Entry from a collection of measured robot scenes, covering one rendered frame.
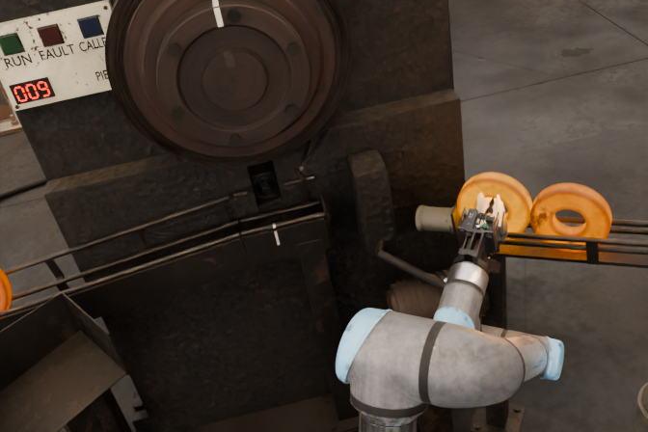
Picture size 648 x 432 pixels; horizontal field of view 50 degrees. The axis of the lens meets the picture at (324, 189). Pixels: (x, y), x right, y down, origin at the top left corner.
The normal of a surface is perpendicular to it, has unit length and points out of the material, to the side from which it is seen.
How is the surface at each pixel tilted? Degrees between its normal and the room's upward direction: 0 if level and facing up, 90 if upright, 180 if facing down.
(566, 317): 0
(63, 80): 90
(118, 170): 0
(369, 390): 64
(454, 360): 36
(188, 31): 90
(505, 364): 58
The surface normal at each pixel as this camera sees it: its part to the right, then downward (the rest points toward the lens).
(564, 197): -0.42, 0.57
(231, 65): 0.17, 0.54
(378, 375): -0.43, 0.19
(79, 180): -0.16, -0.81
